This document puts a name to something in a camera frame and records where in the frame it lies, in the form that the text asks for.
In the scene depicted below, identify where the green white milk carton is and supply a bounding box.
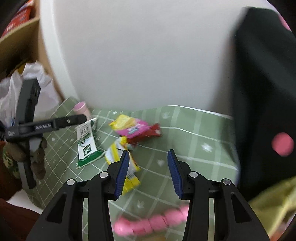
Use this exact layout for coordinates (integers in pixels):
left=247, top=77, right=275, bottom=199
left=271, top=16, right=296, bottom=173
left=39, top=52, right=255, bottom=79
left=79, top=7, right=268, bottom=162
left=76, top=118, right=105, bottom=169

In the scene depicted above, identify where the yellow snack wrapper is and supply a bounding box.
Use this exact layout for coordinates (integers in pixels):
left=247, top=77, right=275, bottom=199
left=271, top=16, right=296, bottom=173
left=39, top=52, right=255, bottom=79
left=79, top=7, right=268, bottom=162
left=105, top=137, right=140, bottom=195

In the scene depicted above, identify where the green bag lined trash bin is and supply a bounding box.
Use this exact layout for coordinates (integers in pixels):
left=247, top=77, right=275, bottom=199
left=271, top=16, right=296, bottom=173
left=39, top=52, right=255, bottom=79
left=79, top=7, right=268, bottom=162
left=249, top=177, right=295, bottom=237

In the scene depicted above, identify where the white plastic bag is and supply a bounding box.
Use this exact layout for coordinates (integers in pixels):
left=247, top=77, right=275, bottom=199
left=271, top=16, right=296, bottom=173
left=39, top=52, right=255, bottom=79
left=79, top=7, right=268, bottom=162
left=1, top=61, right=61, bottom=127

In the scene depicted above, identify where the pink round bottle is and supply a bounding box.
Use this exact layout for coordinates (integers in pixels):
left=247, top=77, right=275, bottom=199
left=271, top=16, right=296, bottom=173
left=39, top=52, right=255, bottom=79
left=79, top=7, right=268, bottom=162
left=73, top=101, right=91, bottom=119

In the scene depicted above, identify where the pink caterpillar toy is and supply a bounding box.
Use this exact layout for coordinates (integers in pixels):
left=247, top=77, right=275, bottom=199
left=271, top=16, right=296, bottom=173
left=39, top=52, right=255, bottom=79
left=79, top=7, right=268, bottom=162
left=112, top=205, right=189, bottom=237

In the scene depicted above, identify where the wooden shelf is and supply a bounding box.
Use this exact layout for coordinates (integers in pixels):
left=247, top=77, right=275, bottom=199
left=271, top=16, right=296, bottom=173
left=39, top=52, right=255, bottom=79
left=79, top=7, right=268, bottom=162
left=1, top=1, right=65, bottom=100

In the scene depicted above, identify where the pink yellow snack packet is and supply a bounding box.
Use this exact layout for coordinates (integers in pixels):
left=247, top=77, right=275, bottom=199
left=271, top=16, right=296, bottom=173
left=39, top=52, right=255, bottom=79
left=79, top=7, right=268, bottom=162
left=109, top=114, right=149, bottom=138

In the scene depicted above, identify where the red snack wrapper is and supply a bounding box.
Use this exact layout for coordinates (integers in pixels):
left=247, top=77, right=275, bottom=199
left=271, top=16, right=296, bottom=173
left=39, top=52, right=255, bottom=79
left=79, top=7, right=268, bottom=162
left=127, top=123, right=161, bottom=146

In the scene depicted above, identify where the black Hello Kitty pillow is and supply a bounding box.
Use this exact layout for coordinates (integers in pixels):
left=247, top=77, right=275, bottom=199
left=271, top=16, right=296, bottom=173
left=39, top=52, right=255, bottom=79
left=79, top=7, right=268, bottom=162
left=233, top=8, right=295, bottom=201

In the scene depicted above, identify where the white bed headboard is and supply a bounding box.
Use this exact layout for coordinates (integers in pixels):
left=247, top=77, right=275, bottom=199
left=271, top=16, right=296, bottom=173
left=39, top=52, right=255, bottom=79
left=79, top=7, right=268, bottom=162
left=40, top=1, right=271, bottom=114

